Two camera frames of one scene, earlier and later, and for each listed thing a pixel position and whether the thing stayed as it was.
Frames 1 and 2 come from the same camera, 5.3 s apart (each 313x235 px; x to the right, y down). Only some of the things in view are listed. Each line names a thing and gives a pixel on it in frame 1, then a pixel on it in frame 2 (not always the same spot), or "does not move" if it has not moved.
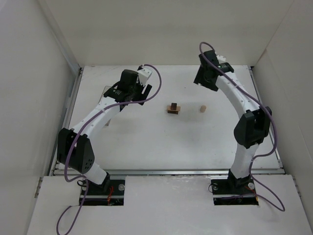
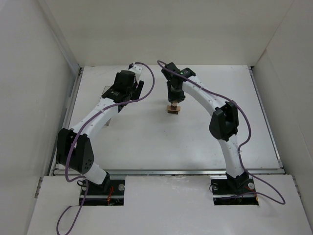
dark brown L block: [172, 112] does not move
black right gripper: [202, 78] → [175, 97]
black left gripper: [145, 95] does not move
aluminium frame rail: [179, 172] does not move
